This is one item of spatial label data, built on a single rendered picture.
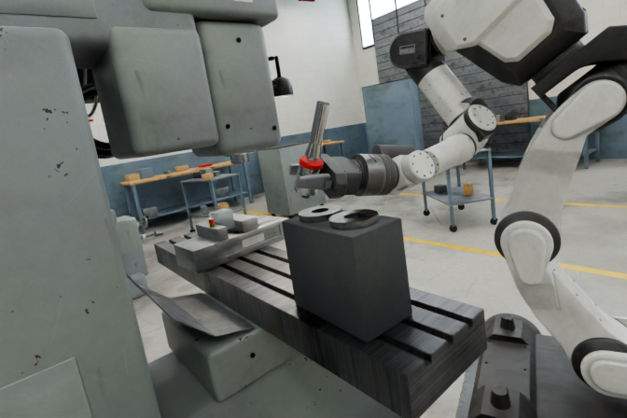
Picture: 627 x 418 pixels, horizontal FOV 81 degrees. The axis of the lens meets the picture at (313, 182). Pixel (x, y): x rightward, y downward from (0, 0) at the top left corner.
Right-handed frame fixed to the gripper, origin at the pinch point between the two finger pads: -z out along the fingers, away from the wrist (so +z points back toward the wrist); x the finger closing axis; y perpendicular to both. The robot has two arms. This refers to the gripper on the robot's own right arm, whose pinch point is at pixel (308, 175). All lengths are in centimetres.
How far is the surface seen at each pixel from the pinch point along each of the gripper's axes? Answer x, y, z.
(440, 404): -8, 124, 93
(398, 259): 18.3, 7.5, 11.8
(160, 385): -4, 60, -27
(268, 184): -427, 236, 141
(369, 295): 21.8, 11.3, 4.9
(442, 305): 22.7, 16.2, 22.0
